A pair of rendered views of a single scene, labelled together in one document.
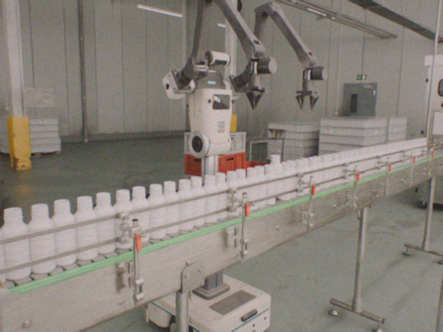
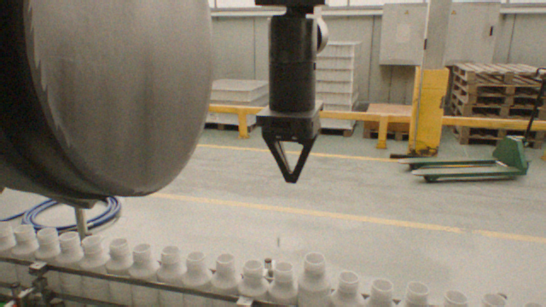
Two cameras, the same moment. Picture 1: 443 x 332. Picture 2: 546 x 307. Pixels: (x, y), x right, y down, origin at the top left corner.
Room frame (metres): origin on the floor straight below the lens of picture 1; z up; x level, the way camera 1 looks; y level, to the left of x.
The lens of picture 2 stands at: (1.96, 0.26, 1.59)
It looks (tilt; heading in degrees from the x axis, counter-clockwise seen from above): 18 degrees down; 241
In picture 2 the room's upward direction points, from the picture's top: straight up
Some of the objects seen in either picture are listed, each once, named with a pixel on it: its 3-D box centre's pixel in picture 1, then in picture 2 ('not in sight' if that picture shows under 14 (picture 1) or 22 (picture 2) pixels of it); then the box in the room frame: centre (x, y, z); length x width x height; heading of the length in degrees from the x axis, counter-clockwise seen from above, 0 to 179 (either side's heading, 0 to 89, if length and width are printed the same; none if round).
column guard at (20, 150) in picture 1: (19, 142); not in sight; (7.92, 4.22, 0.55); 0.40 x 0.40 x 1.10; 46
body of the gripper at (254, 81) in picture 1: (254, 82); (292, 92); (1.71, -0.15, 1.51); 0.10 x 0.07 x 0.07; 47
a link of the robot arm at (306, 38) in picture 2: (255, 68); (293, 39); (1.71, -0.16, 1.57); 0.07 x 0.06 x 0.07; 46
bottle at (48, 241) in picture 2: (339, 167); (53, 264); (2.02, -0.65, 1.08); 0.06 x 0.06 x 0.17
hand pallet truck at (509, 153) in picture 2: not in sight; (474, 123); (-1.98, -2.43, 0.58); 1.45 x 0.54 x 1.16; 156
